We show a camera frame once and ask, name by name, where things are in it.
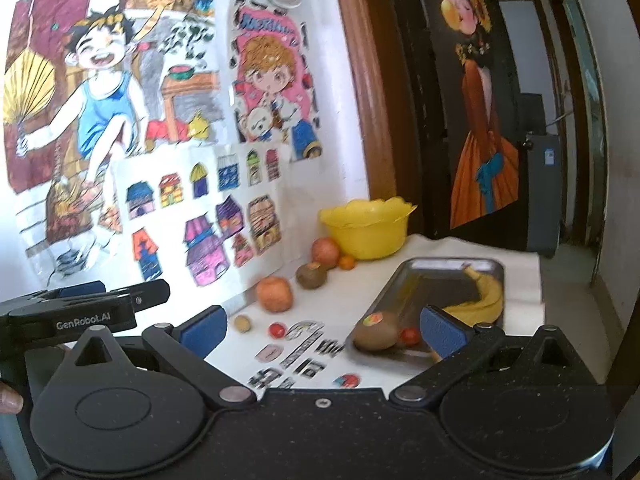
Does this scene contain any yellow plastic colander bowl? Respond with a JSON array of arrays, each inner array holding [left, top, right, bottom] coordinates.
[[318, 197, 416, 260]]

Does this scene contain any boy with fan drawing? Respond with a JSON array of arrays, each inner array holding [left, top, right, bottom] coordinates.
[[1, 0, 227, 287]]

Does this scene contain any red apple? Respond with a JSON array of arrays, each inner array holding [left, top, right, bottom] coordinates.
[[256, 276, 294, 313], [311, 237, 341, 269]]

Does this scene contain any long ripe banana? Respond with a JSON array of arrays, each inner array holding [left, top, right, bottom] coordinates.
[[445, 275, 503, 326]]

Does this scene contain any person's left hand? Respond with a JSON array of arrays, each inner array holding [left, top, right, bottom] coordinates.
[[0, 382, 24, 415]]

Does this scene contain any back kiwi with sticker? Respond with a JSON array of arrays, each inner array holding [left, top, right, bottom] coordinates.
[[295, 262, 328, 290]]

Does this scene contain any small brown longan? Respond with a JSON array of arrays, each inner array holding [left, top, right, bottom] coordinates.
[[233, 314, 253, 333]]

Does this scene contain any brown wooden door frame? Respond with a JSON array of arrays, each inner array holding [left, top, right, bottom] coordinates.
[[338, 0, 425, 234]]

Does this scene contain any cherry tomato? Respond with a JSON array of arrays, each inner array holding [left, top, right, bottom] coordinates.
[[400, 327, 422, 347], [268, 323, 288, 339]]

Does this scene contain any small orange kumquat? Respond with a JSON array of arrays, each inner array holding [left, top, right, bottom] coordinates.
[[338, 255, 356, 271]]

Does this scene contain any large kiwi with sticker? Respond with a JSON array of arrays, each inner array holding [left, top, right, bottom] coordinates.
[[352, 311, 400, 352]]

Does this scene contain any small curved banana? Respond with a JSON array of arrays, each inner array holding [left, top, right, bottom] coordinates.
[[463, 266, 485, 284]]

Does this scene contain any orange dress lady painting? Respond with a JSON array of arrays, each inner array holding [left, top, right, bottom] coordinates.
[[440, 0, 518, 229]]

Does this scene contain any dark grey appliance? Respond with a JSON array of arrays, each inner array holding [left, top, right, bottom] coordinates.
[[518, 93, 563, 257]]

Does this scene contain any metal rectangular tray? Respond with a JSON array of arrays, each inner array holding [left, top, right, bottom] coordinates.
[[345, 257, 504, 370]]

